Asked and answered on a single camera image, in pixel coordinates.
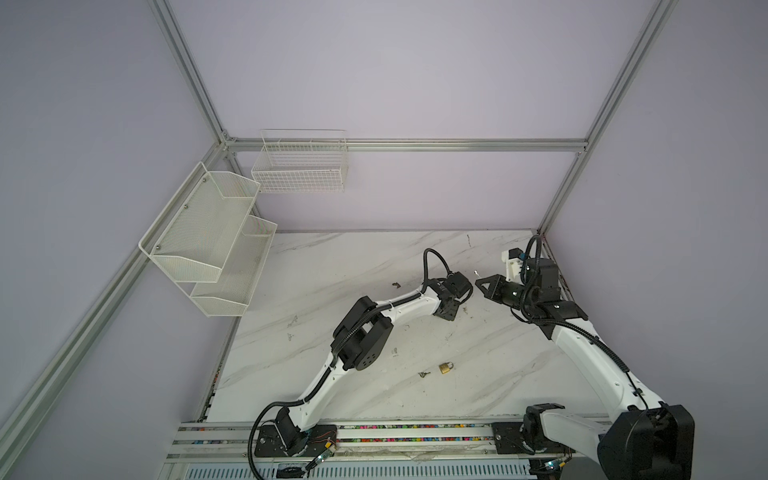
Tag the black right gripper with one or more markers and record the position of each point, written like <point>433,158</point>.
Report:
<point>494,287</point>

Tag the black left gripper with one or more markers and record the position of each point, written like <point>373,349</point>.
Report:
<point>451,315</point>

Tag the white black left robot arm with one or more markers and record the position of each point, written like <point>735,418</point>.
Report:
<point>358,341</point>

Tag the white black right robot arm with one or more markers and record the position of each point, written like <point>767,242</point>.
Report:
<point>646,438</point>

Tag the brass padlock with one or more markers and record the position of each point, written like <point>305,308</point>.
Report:
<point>446,367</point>

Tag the white mesh two-tier shelf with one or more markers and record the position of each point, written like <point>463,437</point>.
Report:
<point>210,243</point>

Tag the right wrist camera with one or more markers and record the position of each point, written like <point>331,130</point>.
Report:
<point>513,260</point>

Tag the white wire basket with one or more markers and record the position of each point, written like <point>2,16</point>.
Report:
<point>302,161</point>

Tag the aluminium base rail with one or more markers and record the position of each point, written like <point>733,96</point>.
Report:
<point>416,448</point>

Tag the aluminium cage frame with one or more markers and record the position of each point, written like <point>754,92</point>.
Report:
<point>36,407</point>

